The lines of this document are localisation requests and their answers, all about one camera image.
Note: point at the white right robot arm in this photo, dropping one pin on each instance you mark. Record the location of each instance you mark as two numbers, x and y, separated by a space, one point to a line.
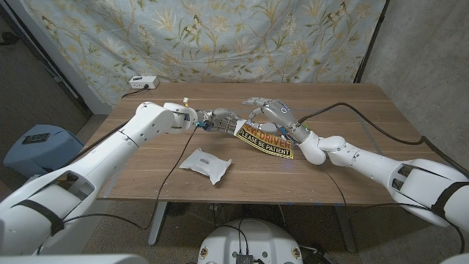
366 161

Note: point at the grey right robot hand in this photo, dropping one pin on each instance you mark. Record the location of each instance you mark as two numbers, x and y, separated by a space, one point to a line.
280 113

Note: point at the yellow black bumper sticker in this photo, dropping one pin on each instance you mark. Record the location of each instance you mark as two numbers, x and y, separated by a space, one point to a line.
269 144

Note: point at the floral blue backdrop cloth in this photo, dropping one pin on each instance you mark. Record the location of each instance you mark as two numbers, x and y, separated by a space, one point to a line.
220 44

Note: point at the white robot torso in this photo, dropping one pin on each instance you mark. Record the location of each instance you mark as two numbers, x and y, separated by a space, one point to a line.
249 238

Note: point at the white power box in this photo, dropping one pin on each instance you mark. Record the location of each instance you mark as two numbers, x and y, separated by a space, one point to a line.
143 82

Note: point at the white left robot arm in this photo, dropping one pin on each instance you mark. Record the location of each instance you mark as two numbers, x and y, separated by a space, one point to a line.
91 165

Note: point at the white plastic package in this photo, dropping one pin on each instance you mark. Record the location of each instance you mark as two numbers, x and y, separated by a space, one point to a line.
205 163

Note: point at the grey table leg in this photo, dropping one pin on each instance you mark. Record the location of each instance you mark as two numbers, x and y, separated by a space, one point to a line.
157 223
346 231

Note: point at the blue plastic bin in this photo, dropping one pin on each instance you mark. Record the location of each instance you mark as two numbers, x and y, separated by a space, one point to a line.
36 146

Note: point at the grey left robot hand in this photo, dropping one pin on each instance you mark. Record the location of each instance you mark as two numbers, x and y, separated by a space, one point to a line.
221 119

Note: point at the black backdrop pole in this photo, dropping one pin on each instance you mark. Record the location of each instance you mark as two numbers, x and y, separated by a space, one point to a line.
370 44

